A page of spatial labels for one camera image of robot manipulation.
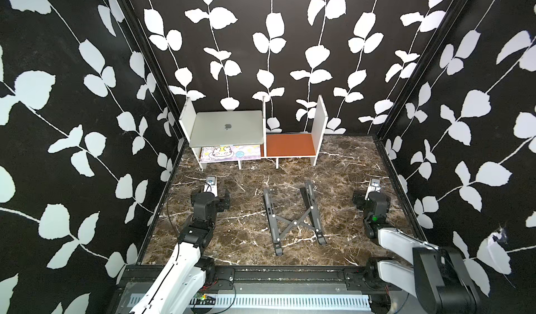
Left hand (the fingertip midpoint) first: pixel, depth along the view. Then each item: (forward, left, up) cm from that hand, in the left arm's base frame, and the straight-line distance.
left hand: (213, 185), depth 82 cm
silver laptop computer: (+22, -5, +11) cm, 25 cm away
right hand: (-1, -67, -8) cm, 67 cm away
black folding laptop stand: (-12, -26, -14) cm, 33 cm away
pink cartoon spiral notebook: (+19, -4, -2) cm, 19 cm away
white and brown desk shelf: (+23, -26, -3) cm, 35 cm away
